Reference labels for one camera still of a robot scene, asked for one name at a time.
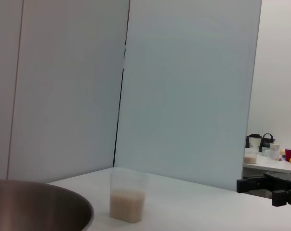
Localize white blender black lid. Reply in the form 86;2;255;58
246;133;262;153

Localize white plastic container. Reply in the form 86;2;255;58
269;143;281;161

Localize clear container with rice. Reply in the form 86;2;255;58
243;150;258;165

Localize white partition panel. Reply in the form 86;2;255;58
113;0;263;193
0;0;25;180
7;0;131;185

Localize clear plastic measuring cup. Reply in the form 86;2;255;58
109;167;147;224

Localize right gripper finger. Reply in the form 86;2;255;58
272;187;291;207
236;172;291;193

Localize stainless steel mixing bowl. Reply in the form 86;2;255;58
0;179;95;231

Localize white side table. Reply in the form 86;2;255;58
242;154;291;174

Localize white rice grains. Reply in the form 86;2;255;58
109;188;146;223

